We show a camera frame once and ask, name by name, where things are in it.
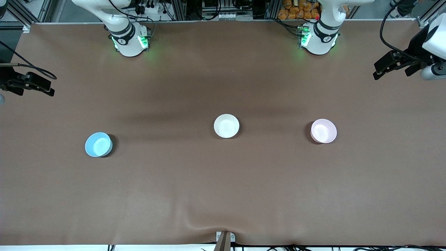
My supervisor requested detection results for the blue bowl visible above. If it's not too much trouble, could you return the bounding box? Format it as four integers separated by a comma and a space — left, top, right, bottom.
85, 132, 113, 158

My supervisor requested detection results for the pink bowl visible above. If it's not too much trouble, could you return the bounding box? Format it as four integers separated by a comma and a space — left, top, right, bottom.
310, 119, 338, 144

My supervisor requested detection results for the white bowl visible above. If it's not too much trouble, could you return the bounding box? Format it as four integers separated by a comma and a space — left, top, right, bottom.
214, 114, 240, 139

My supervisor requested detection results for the grey white shoe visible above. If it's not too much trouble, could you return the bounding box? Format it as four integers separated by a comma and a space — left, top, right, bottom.
385, 0, 401, 18

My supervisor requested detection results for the pile of orange items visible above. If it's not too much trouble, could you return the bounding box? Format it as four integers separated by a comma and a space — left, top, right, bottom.
277, 0, 321, 20

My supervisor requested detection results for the white power strip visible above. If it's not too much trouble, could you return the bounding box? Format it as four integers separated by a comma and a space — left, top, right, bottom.
217, 13, 254, 21

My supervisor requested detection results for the brown table mat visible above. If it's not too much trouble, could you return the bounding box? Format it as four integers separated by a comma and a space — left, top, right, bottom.
0, 19, 446, 246

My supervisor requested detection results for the aluminium frame beam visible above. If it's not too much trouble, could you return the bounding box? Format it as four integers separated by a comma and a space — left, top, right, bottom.
5, 0, 53, 28
413, 0, 446, 28

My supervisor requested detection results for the metal bracket with brown post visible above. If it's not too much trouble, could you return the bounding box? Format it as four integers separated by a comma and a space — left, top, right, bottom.
216, 231, 236, 251

